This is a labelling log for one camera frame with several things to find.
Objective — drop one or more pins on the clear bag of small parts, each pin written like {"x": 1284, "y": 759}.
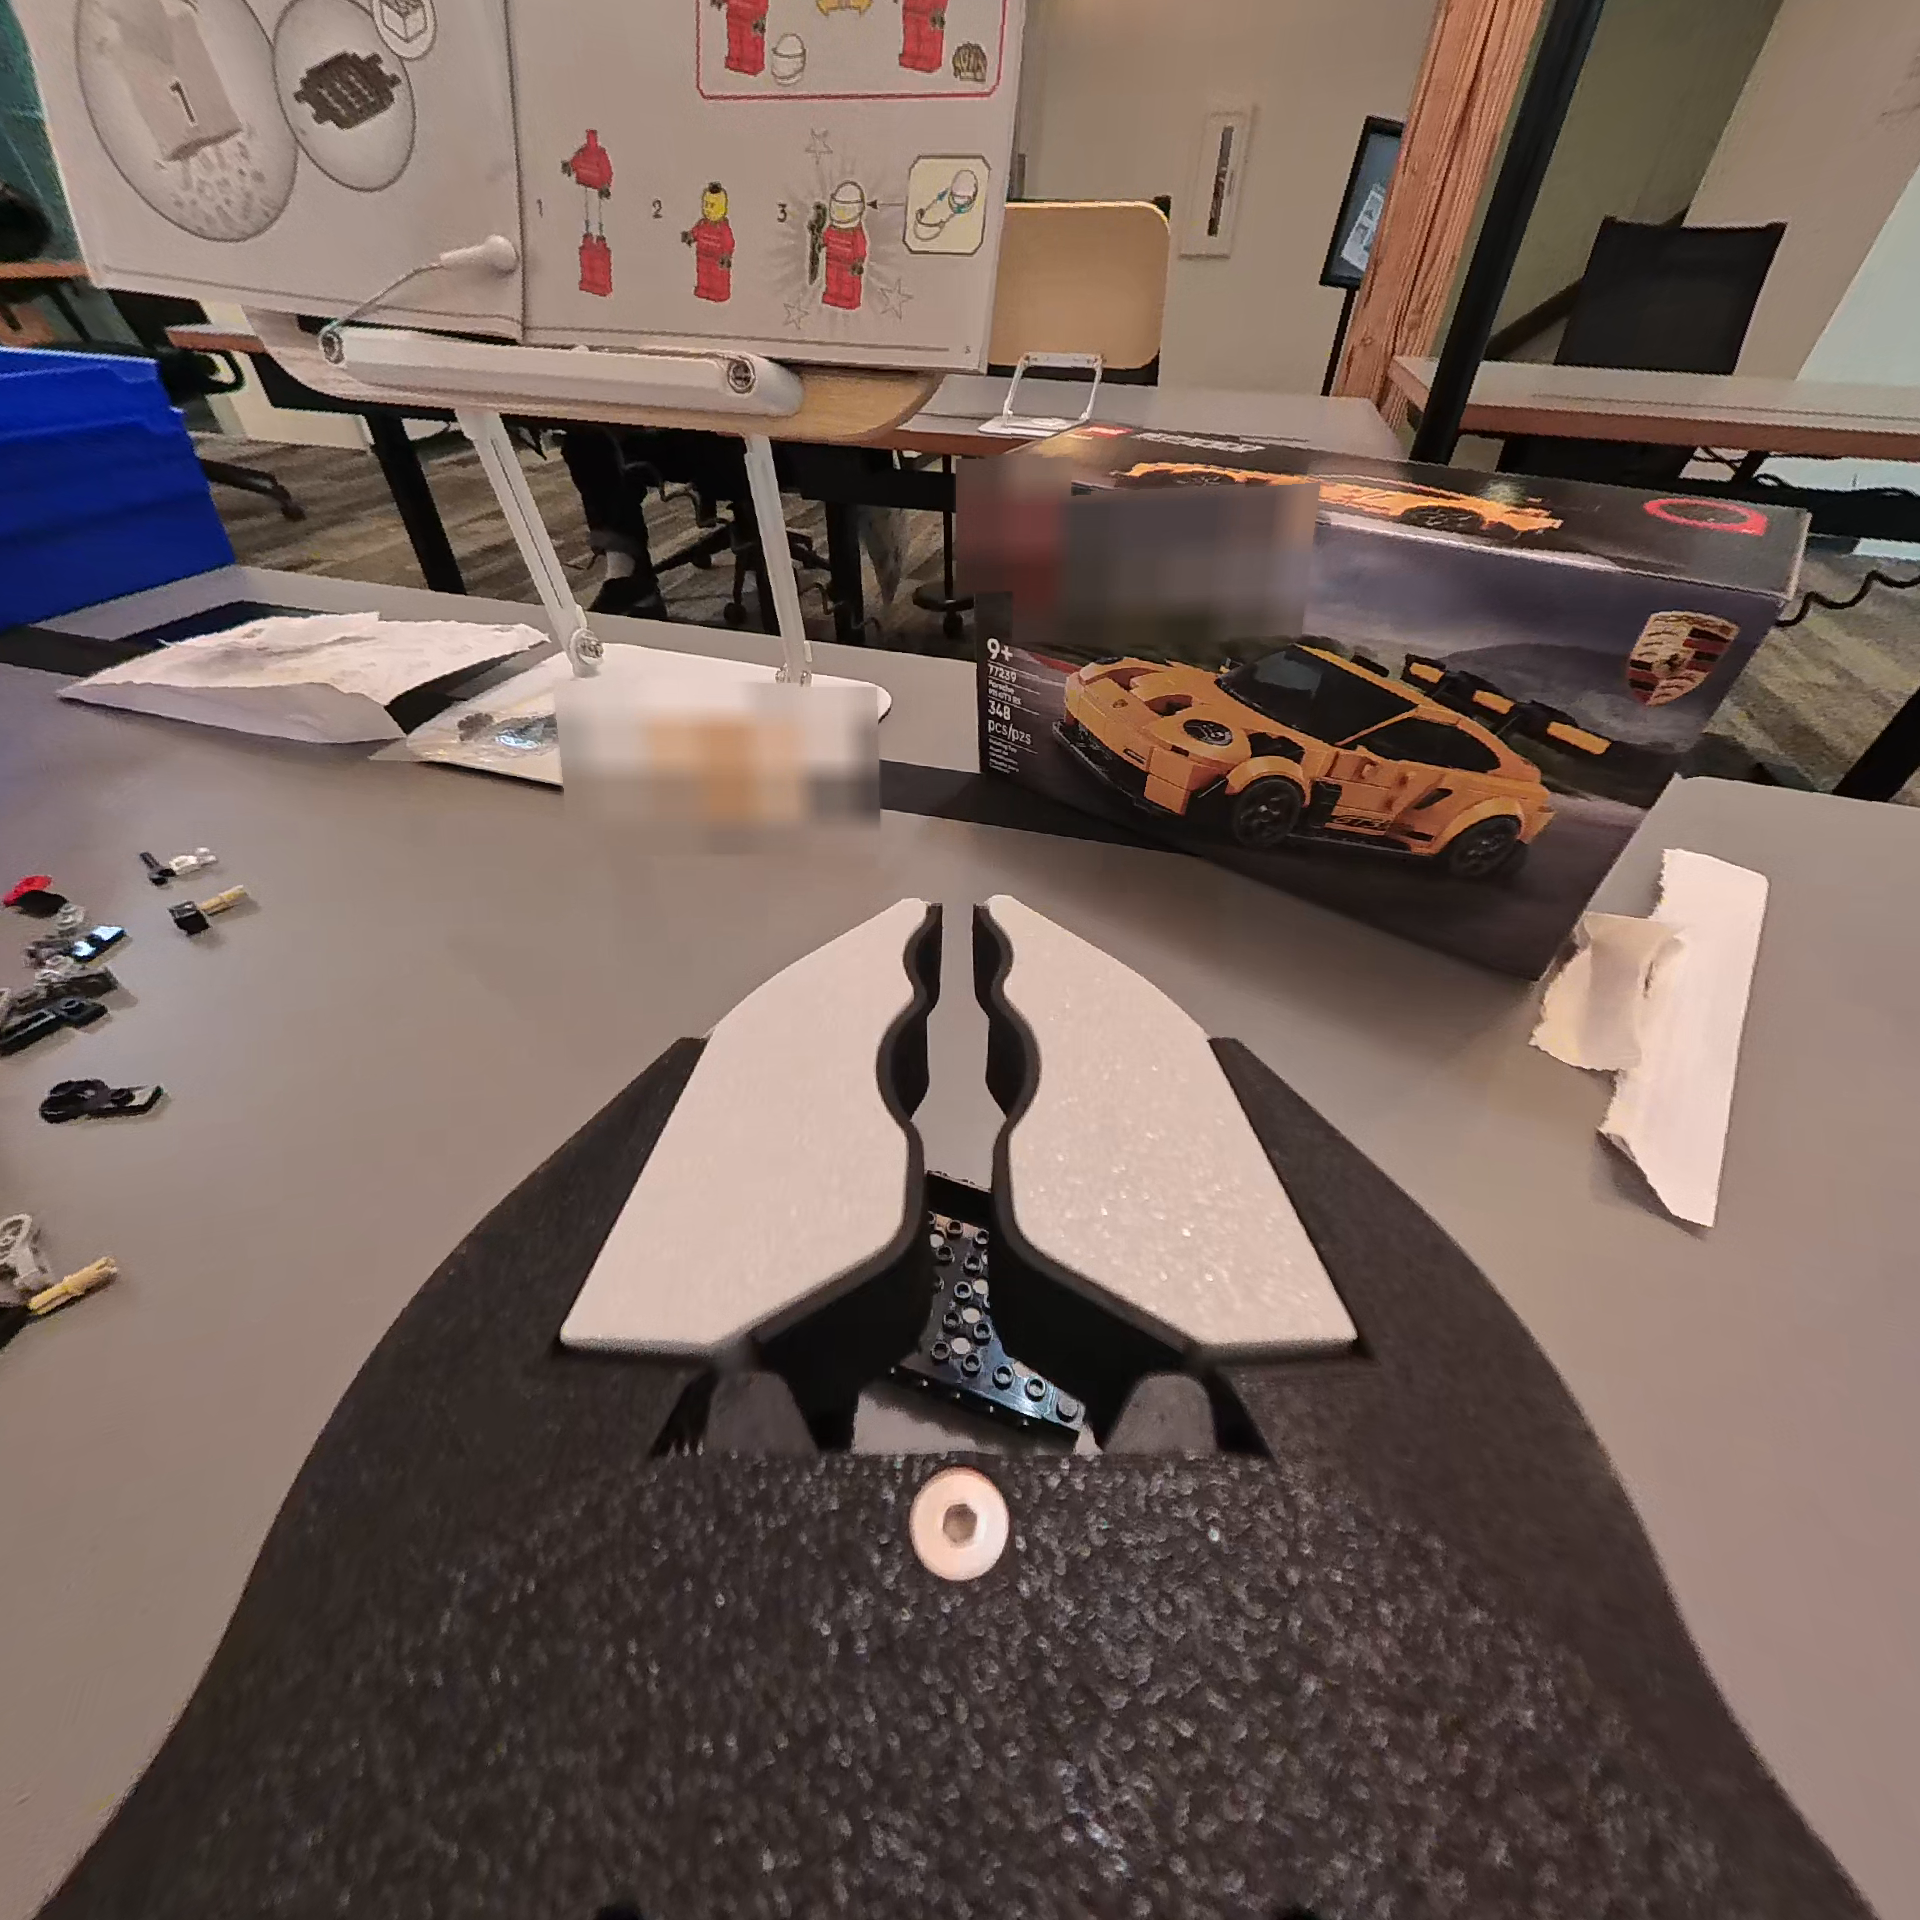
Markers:
{"x": 494, "y": 735}

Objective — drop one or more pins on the toy instruction booklet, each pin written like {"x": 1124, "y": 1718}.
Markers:
{"x": 226, "y": 278}

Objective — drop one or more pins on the black toy car box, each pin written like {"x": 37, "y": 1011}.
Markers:
{"x": 1350, "y": 721}

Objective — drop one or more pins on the grey top table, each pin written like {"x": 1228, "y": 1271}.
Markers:
{"x": 1651, "y": 399}

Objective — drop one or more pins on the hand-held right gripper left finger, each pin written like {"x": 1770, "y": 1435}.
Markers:
{"x": 750, "y": 1184}

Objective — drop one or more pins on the blue plastic bin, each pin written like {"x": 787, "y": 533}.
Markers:
{"x": 91, "y": 494}

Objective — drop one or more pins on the framed wall picture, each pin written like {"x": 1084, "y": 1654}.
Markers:
{"x": 1220, "y": 182}

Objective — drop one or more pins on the pile of small toy bricks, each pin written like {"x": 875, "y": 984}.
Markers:
{"x": 99, "y": 1098}

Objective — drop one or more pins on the white printed paper bag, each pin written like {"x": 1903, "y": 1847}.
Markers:
{"x": 270, "y": 675}
{"x": 1694, "y": 1021}

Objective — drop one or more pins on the wooden pillar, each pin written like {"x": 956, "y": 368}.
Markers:
{"x": 1471, "y": 195}

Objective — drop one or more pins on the black studded toy plate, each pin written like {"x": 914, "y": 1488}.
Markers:
{"x": 974, "y": 1336}

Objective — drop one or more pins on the black wall screen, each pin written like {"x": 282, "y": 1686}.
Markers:
{"x": 1365, "y": 201}

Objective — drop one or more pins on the black office chair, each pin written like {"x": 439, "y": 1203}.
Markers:
{"x": 1688, "y": 299}

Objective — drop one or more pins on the grey desk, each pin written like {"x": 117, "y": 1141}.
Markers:
{"x": 451, "y": 931}

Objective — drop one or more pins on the black slanted pole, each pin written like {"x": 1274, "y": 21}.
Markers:
{"x": 1506, "y": 225}

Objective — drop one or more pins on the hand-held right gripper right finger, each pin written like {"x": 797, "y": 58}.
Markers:
{"x": 1155, "y": 1184}

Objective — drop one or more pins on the white and wood book stand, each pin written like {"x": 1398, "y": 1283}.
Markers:
{"x": 570, "y": 368}

